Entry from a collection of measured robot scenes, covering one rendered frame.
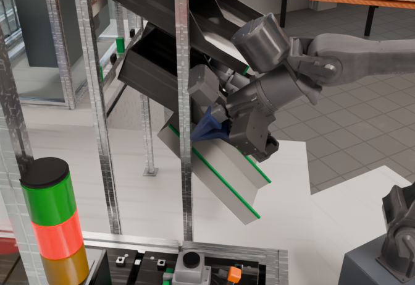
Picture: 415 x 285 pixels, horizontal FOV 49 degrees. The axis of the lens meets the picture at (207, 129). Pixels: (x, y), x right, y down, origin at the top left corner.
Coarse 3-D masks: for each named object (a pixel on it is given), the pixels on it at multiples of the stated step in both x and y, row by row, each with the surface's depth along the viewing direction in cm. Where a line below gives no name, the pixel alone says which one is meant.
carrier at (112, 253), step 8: (88, 248) 98; (96, 248) 98; (104, 248) 97; (112, 248) 97; (112, 256) 96; (120, 256) 96; (128, 256) 96; (136, 256) 96; (112, 264) 94; (128, 264) 94; (112, 272) 92; (120, 272) 92; (128, 272) 92; (112, 280) 90; (120, 280) 90; (128, 280) 91
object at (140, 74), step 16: (160, 32) 97; (144, 48) 97; (160, 48) 99; (176, 48) 97; (192, 48) 96; (128, 64) 88; (144, 64) 87; (160, 64) 100; (176, 64) 99; (192, 64) 98; (208, 64) 97; (128, 80) 90; (144, 80) 89; (160, 80) 88; (176, 80) 86; (160, 96) 89; (176, 96) 88; (176, 112) 90; (192, 112) 89
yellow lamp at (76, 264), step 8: (80, 248) 52; (40, 256) 52; (72, 256) 51; (80, 256) 53; (48, 264) 51; (56, 264) 51; (64, 264) 51; (72, 264) 52; (80, 264) 53; (48, 272) 52; (56, 272) 52; (64, 272) 52; (72, 272) 52; (80, 272) 53; (48, 280) 53; (56, 280) 53; (64, 280) 53; (72, 280) 53; (80, 280) 54
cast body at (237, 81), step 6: (246, 72) 101; (252, 72) 102; (222, 78) 105; (234, 78) 102; (240, 78) 101; (246, 78) 101; (222, 84) 105; (228, 84) 103; (234, 84) 102; (240, 84) 102; (246, 84) 101; (228, 90) 104
